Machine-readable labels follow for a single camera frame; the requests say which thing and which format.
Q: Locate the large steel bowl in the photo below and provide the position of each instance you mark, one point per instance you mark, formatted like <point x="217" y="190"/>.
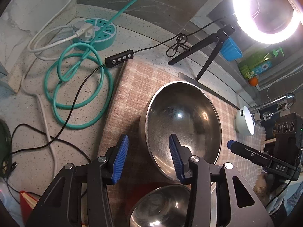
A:
<point x="180" y="108"/>

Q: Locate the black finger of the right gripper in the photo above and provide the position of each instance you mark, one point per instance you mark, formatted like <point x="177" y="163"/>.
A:
<point x="257" y="157"/>

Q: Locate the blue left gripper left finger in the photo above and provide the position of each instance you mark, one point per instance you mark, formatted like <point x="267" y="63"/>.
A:
<point x="116" y="157"/>

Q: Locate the teal round power strip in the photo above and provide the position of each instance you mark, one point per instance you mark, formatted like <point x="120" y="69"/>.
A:
<point x="104" y="40"/>

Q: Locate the ring light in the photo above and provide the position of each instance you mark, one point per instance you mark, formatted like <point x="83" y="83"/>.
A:
<point x="268" y="21"/>

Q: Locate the red rimmed steel bowl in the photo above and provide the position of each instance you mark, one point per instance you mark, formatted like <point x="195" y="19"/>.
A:
<point x="166" y="205"/>

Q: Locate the blue ribbed cup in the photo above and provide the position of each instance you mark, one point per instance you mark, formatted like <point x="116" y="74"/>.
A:
<point x="230" y="50"/>

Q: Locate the black inline light controller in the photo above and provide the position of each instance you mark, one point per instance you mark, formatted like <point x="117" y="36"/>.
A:
<point x="119" y="58"/>

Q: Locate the green dish soap bottle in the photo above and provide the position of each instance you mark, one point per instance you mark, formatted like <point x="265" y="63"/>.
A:
<point x="259" y="62"/>

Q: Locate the orange fruit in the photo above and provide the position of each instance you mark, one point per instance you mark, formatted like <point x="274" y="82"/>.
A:
<point x="253" y="81"/>

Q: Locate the chrome kitchen faucet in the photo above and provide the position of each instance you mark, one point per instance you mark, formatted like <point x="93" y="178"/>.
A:
<point x="266" y="111"/>

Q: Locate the pink plaid cloth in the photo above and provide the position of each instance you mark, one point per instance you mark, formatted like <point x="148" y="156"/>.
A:
<point x="138" y="82"/>

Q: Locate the white ceramic bowl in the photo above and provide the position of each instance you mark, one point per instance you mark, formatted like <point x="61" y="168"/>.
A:
<point x="243" y="122"/>

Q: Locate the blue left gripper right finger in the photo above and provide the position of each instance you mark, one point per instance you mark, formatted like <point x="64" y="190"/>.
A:
<point x="180" y="156"/>

